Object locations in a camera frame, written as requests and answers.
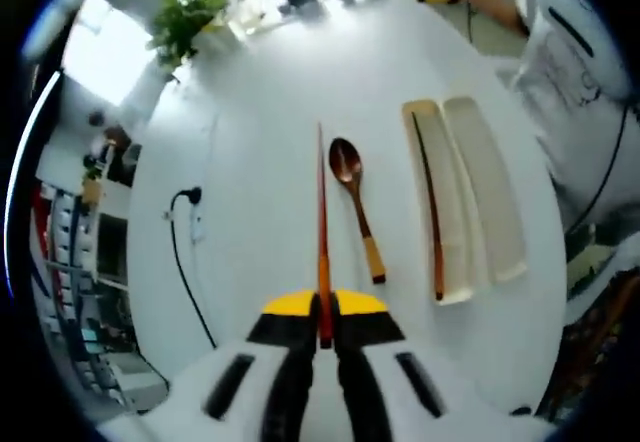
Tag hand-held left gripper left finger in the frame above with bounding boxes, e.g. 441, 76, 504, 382
97, 289, 322, 442

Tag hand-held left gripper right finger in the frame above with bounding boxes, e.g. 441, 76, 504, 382
332, 288, 557, 442

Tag reddish brown wooden chopstick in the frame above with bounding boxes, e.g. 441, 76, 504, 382
316, 121, 335, 351
410, 110, 447, 302

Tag beige cutlery case base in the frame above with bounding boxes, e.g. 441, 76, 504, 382
401, 99, 490, 307

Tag brown wooden spoon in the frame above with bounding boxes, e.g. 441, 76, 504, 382
328, 136, 388, 286

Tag beige cutlery case lid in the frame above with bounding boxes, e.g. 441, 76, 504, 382
442, 95, 529, 285

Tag clear plastic containers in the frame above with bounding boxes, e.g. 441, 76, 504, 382
227, 0, 282, 34

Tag dark plaid clothing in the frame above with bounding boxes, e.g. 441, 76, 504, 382
542, 231, 640, 423

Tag storage shelf with white boxes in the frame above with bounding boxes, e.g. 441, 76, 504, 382
28, 181, 137, 413

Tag large green potted plant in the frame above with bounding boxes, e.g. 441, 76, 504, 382
147, 0, 237, 72

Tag large window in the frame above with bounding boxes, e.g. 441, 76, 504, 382
63, 0, 167, 109

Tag black power cable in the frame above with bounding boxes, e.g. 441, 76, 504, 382
168, 186, 220, 351

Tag black device cable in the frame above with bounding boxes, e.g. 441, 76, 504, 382
564, 105, 632, 237

